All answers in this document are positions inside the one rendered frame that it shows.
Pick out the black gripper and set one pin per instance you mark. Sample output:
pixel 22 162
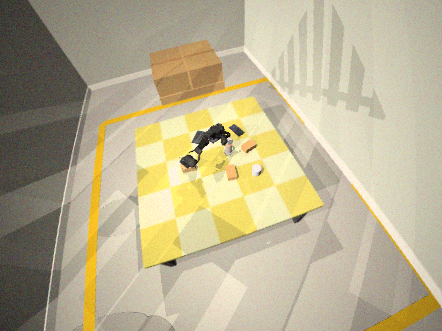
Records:
pixel 222 137

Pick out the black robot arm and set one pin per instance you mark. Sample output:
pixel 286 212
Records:
pixel 188 161

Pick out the white cylinder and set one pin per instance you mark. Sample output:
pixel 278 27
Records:
pixel 256 170

